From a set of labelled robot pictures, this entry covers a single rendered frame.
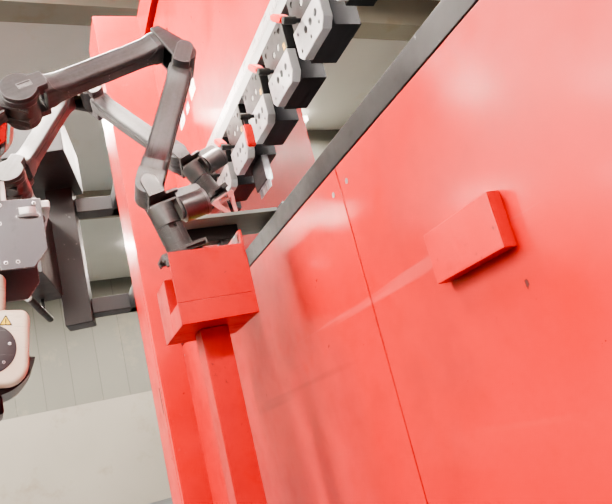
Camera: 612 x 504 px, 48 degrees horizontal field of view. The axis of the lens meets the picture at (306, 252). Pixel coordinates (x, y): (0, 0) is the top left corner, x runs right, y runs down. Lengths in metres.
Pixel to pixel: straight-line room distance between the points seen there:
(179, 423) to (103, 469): 8.16
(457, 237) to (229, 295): 0.63
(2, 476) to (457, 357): 9.89
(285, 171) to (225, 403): 1.74
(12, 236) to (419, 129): 0.97
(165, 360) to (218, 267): 1.27
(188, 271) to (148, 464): 9.54
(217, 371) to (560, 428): 0.78
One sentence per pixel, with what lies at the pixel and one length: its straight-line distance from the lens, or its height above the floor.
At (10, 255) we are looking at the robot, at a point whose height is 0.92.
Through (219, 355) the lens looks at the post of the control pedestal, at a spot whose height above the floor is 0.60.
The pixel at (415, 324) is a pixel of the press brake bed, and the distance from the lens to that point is 1.02.
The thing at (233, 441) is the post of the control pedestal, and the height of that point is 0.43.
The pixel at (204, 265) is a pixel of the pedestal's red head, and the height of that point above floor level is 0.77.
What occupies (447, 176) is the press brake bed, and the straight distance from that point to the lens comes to 0.91.
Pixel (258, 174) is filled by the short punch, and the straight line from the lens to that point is 1.97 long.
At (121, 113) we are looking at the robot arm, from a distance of 2.11.
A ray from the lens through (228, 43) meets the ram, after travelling 2.06.
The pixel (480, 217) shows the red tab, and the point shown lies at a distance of 0.83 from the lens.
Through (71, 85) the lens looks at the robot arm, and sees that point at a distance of 1.64.
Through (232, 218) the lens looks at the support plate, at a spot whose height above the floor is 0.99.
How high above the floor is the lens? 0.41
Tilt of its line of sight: 15 degrees up
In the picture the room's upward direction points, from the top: 14 degrees counter-clockwise
